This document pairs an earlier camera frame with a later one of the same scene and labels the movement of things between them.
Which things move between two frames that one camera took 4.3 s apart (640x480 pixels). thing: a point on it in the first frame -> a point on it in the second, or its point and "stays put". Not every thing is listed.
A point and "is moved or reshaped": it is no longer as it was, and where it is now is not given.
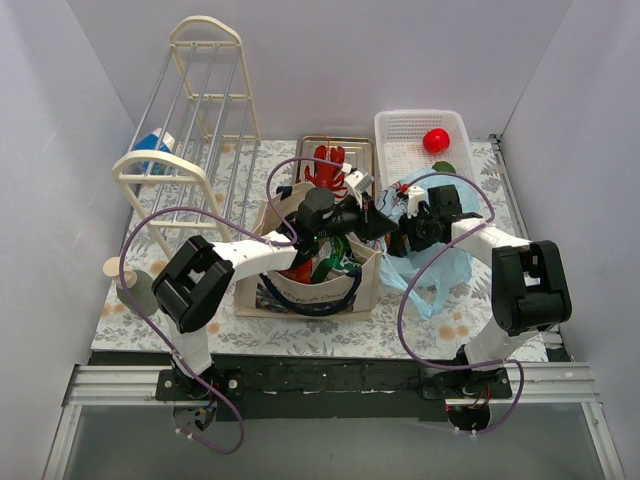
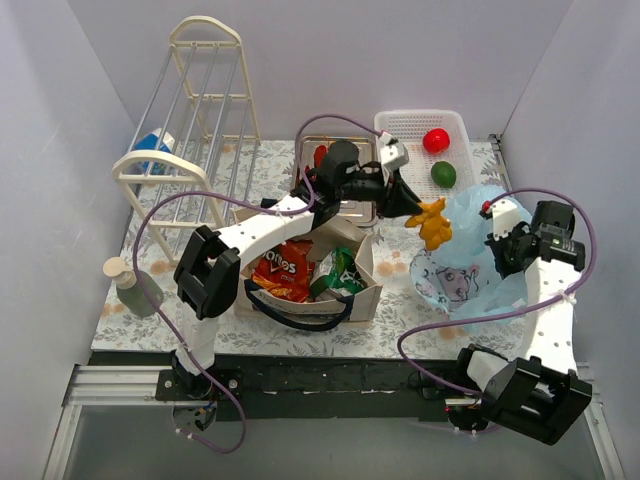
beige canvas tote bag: (356, 295) is moved or reshaped
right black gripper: (407, 234) -> (500, 251)
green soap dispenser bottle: (139, 285) stays put
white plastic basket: (406, 141) stays put
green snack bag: (340, 258) is moved or reshaped
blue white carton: (150, 142) stays put
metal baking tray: (359, 152) stays put
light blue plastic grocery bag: (425, 274) is moved or reshaped
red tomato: (436, 140) stays put
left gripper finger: (376, 224) -> (398, 200)
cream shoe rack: (193, 162) stays put
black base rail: (335, 389) stays put
